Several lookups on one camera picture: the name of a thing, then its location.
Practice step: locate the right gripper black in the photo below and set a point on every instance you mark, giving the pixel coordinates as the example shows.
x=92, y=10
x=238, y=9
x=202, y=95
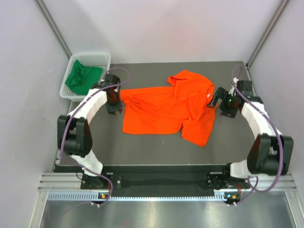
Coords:
x=221, y=93

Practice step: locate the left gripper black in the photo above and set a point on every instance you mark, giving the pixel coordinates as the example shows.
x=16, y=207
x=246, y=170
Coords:
x=118, y=107

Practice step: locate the orange t shirt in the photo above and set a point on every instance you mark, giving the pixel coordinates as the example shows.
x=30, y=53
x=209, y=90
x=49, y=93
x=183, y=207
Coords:
x=179, y=107

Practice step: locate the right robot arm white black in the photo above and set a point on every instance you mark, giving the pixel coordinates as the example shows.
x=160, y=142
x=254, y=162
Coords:
x=271, y=151

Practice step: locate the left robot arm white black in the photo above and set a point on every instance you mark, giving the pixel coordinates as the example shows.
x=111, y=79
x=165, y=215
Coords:
x=73, y=131

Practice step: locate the green t shirt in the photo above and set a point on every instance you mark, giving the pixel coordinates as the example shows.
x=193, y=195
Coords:
x=81, y=78

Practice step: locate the white plastic basket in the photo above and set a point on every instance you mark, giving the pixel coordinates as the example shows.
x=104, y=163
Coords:
x=98, y=59

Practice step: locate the aluminium frame post left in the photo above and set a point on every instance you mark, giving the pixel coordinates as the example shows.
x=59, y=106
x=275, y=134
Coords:
x=52, y=24

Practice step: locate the aluminium frame post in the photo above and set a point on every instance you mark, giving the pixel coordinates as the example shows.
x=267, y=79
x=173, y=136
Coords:
x=52, y=24
x=283, y=4

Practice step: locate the white slotted cable duct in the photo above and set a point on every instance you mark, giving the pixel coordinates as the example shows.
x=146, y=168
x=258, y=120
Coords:
x=98, y=197

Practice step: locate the aluminium front rail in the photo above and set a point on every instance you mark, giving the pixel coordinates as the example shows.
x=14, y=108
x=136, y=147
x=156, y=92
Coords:
x=70, y=181

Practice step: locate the aluminium frame post right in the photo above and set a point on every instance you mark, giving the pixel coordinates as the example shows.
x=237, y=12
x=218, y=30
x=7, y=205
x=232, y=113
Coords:
x=283, y=4

